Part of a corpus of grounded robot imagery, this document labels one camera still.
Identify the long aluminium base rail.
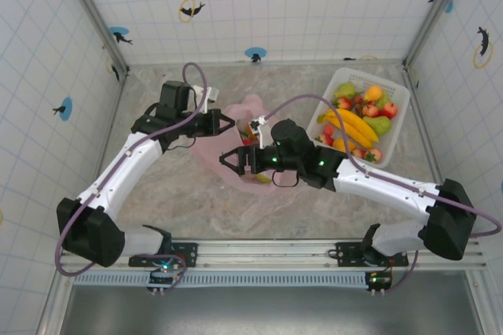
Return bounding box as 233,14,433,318
57,237,487,270

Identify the small green fake pear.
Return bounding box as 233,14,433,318
333,82,357,99

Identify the grey slotted cable duct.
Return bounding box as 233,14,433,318
72,271,373,288

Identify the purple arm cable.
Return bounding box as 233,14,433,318
54,61,208,293
265,94,503,296

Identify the grey metal panel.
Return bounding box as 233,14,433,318
58,285,483,335

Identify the aluminium frame post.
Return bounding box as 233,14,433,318
402,0,475,68
54,0,130,76

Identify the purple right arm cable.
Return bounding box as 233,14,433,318
265,94,503,296

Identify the red fake apple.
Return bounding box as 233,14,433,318
381,101,399,120

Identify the yellow fake banana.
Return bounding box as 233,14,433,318
317,112,374,150
333,109,380,145

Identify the white plastic basket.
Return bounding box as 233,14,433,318
306,67,412,169

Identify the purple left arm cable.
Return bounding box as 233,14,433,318
54,61,208,293

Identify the large green fake pear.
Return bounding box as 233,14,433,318
362,115,393,136

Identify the aluminium frame cross bar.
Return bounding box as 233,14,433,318
127,58,408,67

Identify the pink plastic bag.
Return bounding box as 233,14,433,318
191,94,284,194

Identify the marbled plastic table cover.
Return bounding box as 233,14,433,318
82,62,461,241

